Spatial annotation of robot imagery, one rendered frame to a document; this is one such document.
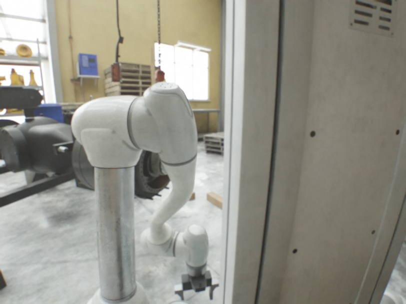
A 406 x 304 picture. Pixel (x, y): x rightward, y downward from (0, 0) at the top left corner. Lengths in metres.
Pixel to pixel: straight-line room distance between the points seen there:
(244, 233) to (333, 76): 0.21
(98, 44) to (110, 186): 5.70
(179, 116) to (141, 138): 0.10
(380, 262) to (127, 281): 0.58
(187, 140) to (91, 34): 5.79
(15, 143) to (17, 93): 1.50
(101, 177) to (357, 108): 0.52
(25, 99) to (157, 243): 3.15
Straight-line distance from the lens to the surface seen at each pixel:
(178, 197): 0.59
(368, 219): 0.40
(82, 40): 6.06
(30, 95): 3.64
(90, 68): 5.67
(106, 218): 0.55
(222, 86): 8.11
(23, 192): 1.98
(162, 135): 0.44
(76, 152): 1.52
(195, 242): 0.80
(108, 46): 6.16
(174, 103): 0.42
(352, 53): 0.30
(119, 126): 0.47
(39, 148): 2.16
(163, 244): 0.84
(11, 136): 2.30
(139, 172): 1.20
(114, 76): 1.36
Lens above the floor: 1.23
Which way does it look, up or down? 13 degrees down
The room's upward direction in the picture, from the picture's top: straight up
